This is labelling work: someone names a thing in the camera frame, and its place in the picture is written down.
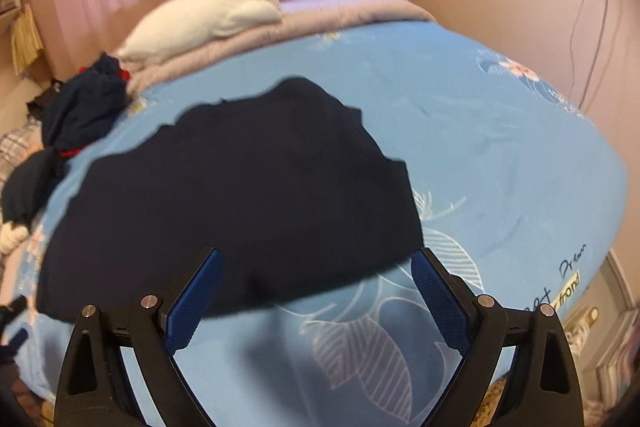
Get plaid grey cloth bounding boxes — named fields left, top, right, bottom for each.
left=0, top=121, right=43, bottom=186

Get navy garment with red trim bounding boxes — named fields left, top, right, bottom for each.
left=1, top=53, right=129, bottom=228

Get lilac folded quilt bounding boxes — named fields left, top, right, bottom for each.
left=127, top=0, right=434, bottom=98

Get thin wall cable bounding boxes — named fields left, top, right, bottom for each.
left=569, top=0, right=618, bottom=113

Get straw tassel hanging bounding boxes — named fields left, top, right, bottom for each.
left=11, top=4, right=44, bottom=76

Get black small garment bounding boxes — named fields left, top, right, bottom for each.
left=26, top=79, right=64, bottom=120

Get white fluffy folded blanket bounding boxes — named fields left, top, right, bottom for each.
left=115, top=0, right=282, bottom=67

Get dark navy collared shirt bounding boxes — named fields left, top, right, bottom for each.
left=36, top=77, right=423, bottom=322

